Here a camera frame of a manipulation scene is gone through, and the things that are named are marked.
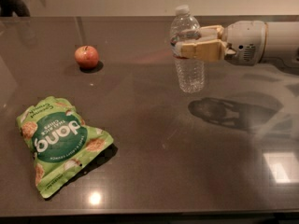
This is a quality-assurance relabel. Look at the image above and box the red apple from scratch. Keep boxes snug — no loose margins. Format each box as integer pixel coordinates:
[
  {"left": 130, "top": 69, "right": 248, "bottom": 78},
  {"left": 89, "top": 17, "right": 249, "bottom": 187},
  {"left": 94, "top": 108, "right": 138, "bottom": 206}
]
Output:
[{"left": 75, "top": 46, "right": 99, "bottom": 69}]

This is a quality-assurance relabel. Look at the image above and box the clear plastic water bottle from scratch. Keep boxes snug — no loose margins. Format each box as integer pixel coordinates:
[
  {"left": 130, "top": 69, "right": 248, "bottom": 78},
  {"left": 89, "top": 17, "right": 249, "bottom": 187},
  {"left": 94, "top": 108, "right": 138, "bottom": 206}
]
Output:
[{"left": 170, "top": 5, "right": 205, "bottom": 93}]

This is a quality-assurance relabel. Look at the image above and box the green rice chips bag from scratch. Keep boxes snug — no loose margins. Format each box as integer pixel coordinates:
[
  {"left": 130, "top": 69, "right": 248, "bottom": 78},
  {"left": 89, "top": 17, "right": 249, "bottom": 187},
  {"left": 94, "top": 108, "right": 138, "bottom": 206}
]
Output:
[{"left": 17, "top": 96, "right": 113, "bottom": 199}]

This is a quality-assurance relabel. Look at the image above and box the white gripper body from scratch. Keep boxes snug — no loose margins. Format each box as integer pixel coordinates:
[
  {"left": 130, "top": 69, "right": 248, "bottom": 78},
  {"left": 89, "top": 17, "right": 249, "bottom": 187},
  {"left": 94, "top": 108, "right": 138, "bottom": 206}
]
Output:
[{"left": 222, "top": 21, "right": 266, "bottom": 66}]

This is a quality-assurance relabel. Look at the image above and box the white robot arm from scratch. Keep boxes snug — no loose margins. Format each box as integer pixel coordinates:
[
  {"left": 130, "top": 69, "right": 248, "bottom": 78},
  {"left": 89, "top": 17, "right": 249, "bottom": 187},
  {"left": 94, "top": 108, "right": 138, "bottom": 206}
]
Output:
[{"left": 171, "top": 21, "right": 299, "bottom": 68}]

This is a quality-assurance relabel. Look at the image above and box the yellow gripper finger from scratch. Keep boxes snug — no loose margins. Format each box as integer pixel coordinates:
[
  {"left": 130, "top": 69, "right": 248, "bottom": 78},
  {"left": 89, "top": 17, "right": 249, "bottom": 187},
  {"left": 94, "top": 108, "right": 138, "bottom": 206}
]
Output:
[
  {"left": 174, "top": 39, "right": 235, "bottom": 62},
  {"left": 199, "top": 25, "right": 224, "bottom": 41}
]

